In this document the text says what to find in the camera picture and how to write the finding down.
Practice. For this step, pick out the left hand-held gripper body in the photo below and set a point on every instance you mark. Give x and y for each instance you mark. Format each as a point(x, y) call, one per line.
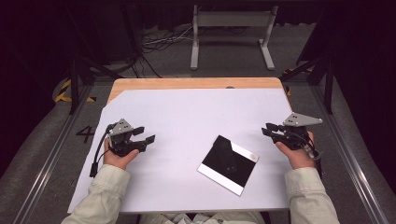
point(120, 146)

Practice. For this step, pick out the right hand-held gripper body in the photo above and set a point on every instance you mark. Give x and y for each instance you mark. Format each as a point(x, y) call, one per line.
point(294, 138)

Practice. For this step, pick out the black square board white edges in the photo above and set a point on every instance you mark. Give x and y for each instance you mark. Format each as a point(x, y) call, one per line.
point(224, 155)

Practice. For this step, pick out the person's left hand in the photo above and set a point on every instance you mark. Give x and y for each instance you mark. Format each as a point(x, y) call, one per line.
point(116, 161)

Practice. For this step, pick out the person's right hand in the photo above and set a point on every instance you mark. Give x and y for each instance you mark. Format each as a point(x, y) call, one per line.
point(300, 158)

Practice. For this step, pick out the black stand legs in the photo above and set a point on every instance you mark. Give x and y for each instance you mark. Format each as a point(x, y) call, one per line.
point(328, 87)
point(74, 84)

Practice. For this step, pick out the yellow black floor tape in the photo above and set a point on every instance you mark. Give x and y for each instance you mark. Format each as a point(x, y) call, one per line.
point(63, 93)

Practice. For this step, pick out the person's light jacket torso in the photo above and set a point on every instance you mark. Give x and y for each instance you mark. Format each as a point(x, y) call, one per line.
point(202, 218)

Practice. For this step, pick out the aluminium floor rail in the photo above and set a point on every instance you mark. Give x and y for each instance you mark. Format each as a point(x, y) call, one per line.
point(46, 168)
point(351, 161)

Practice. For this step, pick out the grey metal stand frame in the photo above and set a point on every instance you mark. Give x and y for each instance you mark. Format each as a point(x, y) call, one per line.
point(232, 19)

